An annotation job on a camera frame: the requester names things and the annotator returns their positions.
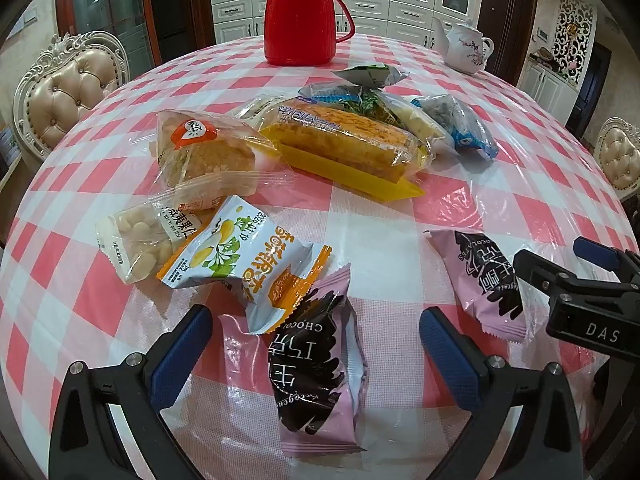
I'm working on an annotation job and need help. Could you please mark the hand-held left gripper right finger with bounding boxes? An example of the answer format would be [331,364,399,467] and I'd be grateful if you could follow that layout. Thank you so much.
[419,307,586,480]

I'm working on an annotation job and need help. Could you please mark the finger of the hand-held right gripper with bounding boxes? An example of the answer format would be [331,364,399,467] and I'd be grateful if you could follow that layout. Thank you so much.
[512,247,640,361]
[573,236,640,286]

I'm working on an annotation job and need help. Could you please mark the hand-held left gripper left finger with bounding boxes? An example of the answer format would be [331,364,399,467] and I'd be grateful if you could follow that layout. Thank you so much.
[50,304,216,480]

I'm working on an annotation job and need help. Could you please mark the pink black chocolate packet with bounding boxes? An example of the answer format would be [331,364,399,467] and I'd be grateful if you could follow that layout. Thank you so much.
[424,229,528,343]
[267,267,369,456]

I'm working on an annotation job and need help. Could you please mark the orange white snack packet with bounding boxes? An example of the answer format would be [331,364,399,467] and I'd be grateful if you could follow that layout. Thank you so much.
[156,195,334,335]

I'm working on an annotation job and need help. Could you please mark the clear packet of pale nuts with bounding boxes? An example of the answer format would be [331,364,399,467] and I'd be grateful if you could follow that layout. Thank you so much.
[96,195,202,286]

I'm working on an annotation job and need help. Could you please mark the blue clear packet dark contents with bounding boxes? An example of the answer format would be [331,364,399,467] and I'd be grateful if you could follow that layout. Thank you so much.
[412,94,501,161]

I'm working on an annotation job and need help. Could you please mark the long yellow cake packet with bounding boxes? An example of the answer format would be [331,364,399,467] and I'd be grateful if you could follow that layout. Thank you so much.
[259,100,432,203]

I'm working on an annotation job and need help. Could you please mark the small blue snack packet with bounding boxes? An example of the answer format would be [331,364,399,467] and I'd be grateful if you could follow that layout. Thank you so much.
[299,84,364,111]

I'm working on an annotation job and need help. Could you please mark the cream tufted leather chair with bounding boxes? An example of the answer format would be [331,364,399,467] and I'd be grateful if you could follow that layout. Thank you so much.
[12,31,132,153]
[595,116,640,203]

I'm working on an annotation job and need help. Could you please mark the white side cabinet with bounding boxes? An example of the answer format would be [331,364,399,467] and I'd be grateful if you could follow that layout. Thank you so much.
[520,55,583,126]

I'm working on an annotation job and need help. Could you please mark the clear cake packet orange label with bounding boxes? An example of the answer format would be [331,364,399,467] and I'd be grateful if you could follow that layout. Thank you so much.
[152,110,297,211]

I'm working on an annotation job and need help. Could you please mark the pale yellow snack packet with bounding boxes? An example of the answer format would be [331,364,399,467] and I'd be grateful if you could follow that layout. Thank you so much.
[392,102,457,155]

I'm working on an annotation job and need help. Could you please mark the dark brown door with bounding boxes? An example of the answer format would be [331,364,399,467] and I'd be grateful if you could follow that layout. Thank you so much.
[480,0,538,86]

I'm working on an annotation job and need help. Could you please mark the white floral teapot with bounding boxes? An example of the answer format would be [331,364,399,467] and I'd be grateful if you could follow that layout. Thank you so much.
[431,16,495,75]

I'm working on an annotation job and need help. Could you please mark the grey green snack packet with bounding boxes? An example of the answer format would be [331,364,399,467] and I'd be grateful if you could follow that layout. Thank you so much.
[334,63,410,92]

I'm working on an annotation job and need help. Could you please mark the glass door cabinet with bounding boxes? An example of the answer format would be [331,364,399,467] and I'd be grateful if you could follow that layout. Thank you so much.
[55,0,156,78]

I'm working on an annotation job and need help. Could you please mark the red thermos jug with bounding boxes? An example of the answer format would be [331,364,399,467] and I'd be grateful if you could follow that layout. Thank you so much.
[264,0,357,66]

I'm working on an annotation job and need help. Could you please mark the white lattice wall panel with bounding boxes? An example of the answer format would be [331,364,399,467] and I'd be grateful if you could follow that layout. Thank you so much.
[555,0,596,86]

